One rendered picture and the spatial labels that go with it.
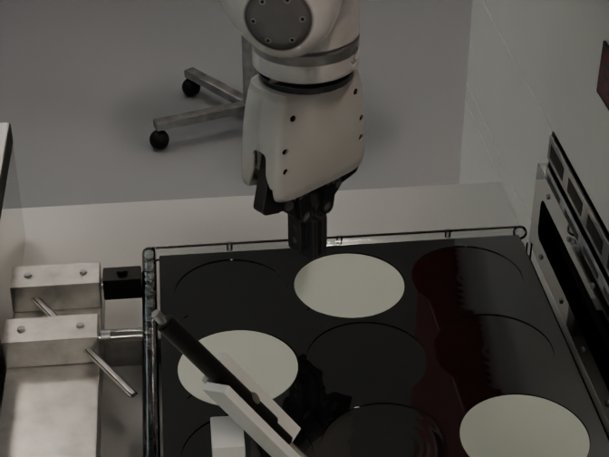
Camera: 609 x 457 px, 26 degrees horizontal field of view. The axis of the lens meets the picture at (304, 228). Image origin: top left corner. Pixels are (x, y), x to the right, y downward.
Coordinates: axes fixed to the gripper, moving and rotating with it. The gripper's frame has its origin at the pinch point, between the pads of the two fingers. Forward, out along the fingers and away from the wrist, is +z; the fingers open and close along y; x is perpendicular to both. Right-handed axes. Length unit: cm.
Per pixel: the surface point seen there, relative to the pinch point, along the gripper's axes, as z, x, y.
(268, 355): 8.2, 2.6, 6.8
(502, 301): 8.4, 10.7, -13.7
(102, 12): 97, -239, -135
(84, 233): 16.0, -34.1, 1.4
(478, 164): 20, -20, -46
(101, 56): 97, -215, -117
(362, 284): 8.3, 0.4, -6.2
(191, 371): 8.2, -0.2, 12.9
